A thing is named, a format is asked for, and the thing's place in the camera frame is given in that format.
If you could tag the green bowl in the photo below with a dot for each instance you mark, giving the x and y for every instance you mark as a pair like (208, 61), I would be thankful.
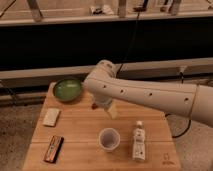
(67, 90)

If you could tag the white sponge block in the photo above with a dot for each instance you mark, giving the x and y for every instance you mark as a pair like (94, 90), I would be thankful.
(51, 117)

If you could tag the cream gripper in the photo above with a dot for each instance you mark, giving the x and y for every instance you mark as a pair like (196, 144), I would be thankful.
(112, 111)

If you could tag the brown sausage-shaped object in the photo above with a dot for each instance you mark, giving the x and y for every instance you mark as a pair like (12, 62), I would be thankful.
(94, 106)

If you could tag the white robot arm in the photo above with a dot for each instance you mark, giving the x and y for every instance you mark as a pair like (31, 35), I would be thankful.
(187, 100)

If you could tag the white glue bottle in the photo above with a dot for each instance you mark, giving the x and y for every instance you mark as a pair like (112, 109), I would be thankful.
(138, 153)

